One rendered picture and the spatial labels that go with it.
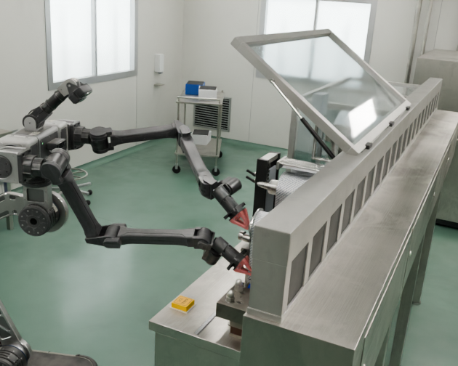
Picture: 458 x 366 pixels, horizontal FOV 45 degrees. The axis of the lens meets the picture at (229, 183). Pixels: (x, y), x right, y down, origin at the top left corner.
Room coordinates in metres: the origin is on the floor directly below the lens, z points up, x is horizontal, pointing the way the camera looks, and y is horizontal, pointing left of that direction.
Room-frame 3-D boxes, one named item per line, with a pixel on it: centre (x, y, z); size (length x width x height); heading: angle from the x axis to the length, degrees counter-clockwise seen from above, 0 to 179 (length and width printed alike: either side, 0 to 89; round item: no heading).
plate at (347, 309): (2.43, -0.80, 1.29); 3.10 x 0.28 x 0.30; 156
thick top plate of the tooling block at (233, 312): (1.79, -0.20, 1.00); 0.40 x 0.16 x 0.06; 66
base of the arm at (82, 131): (2.49, 0.69, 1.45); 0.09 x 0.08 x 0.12; 174
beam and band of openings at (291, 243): (2.46, -0.73, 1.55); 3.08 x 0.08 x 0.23; 156
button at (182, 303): (1.98, 0.15, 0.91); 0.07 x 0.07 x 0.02; 66
